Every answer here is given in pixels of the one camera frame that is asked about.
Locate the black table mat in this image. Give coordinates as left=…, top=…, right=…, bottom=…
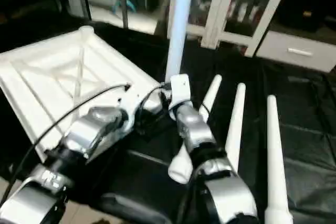
left=0, top=17, right=336, bottom=224

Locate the white glass door cabinet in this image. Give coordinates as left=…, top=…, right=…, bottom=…
left=167, top=0, right=290, bottom=58

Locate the white plastic table top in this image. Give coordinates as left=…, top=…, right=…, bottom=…
left=0, top=25, right=175, bottom=163

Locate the white plastic table leg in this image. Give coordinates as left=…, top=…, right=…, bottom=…
left=164, top=0, right=195, bottom=86
left=264, top=94, right=294, bottom=224
left=224, top=82, right=247, bottom=173
left=167, top=74, right=223, bottom=185

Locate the blue plastic stool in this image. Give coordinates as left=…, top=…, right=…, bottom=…
left=112, top=0, right=138, bottom=15

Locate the black box device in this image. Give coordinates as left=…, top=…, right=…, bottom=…
left=286, top=0, right=323, bottom=31

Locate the white drawer unit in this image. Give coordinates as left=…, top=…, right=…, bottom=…
left=256, top=30, right=336, bottom=72

